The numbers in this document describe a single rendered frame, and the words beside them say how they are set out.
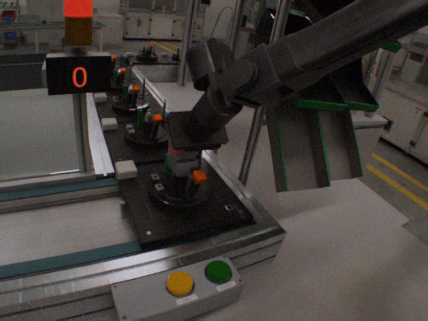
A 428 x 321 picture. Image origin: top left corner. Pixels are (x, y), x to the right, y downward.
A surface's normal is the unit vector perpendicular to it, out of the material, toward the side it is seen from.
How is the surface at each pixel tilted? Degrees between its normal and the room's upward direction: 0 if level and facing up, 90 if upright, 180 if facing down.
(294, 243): 0
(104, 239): 0
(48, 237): 0
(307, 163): 45
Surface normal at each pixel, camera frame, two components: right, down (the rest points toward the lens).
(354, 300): 0.15, -0.84
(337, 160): 0.32, -0.22
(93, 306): 0.45, 0.52
